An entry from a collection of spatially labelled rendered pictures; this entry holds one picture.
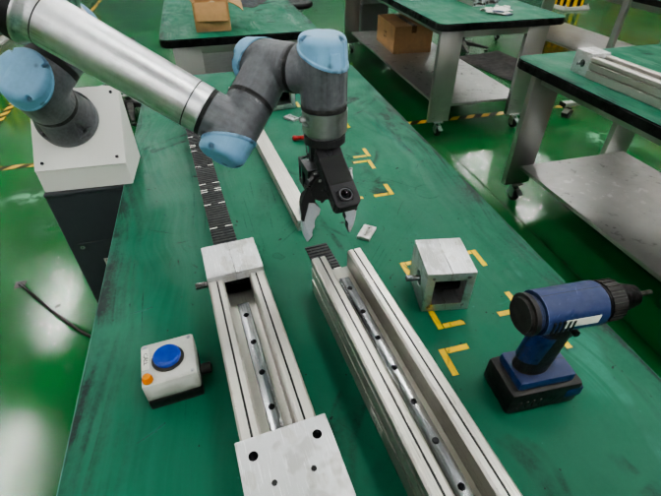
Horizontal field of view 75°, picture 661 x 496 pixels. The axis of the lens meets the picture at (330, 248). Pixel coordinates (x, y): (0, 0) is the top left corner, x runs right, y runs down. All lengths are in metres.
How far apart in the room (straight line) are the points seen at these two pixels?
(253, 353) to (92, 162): 0.78
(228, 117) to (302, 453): 0.47
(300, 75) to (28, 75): 0.66
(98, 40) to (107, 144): 0.60
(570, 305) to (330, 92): 0.44
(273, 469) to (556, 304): 0.39
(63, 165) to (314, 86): 0.81
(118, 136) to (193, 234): 0.39
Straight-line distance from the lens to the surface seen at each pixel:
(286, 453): 0.53
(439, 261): 0.80
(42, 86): 1.14
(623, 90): 2.15
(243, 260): 0.79
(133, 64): 0.71
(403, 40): 4.56
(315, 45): 0.67
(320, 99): 0.69
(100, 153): 1.30
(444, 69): 3.25
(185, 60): 2.88
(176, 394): 0.73
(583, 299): 0.63
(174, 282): 0.93
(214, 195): 1.11
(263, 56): 0.73
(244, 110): 0.69
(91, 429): 0.77
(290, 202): 1.06
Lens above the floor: 1.39
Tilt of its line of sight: 39 degrees down
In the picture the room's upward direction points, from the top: straight up
